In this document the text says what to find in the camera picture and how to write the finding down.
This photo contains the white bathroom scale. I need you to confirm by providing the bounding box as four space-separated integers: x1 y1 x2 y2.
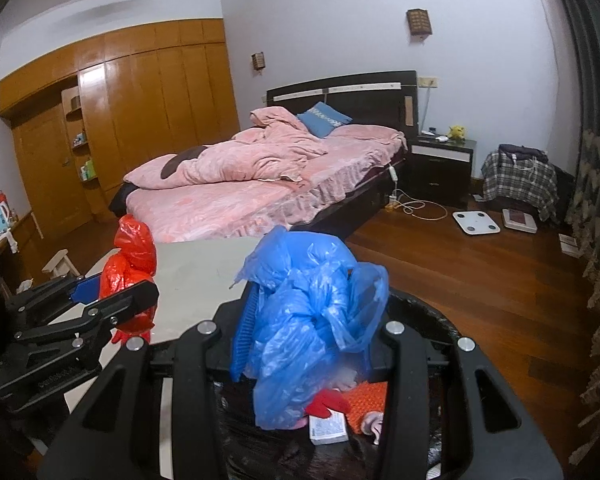
452 210 502 236

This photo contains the black cloth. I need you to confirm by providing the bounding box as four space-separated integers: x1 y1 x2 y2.
108 181 138 218

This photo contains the blue pillow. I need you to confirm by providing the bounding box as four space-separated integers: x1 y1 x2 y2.
296 101 353 138

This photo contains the plaid bag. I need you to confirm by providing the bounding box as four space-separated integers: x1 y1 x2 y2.
481 144 560 221

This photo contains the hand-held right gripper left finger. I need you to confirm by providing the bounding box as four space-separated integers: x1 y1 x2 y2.
37 285 263 480

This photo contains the white cable with controller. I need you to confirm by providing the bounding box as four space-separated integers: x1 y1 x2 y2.
387 162 448 221

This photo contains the orange mesh bag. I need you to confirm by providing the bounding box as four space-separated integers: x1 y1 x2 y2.
340 381 388 416

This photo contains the bed with pink sheet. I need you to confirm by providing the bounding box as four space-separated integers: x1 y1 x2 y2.
110 70 418 246

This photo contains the dark patterned curtain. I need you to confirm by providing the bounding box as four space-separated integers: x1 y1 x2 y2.
545 0 600 466

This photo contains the wooden wardrobe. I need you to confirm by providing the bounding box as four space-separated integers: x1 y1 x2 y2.
0 17 241 236

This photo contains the dark nightstand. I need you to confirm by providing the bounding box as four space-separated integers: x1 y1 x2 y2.
409 135 478 208

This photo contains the blue plastic bag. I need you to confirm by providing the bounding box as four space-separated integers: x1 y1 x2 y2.
230 225 391 431

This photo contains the bin with black liner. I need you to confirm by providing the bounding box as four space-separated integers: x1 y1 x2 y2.
205 287 486 480

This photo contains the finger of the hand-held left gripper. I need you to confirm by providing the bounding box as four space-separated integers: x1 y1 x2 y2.
5 277 103 328
12 281 160 361

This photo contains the dark wooden headboard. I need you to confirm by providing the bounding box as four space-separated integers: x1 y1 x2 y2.
266 70 418 136

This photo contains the red plastic bag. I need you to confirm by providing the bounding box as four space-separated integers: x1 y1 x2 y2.
99 214 158 345

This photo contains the red cloth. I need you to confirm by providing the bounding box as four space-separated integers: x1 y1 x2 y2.
307 389 351 418

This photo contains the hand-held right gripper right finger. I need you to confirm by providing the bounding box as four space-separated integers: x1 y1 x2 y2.
367 320 566 480

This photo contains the pink duvet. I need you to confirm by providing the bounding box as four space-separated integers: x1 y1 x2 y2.
124 106 328 191

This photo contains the white cardboard box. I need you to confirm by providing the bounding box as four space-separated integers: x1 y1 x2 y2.
308 408 350 445

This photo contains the small wooden stool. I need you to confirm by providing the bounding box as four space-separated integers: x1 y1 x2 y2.
42 248 83 278

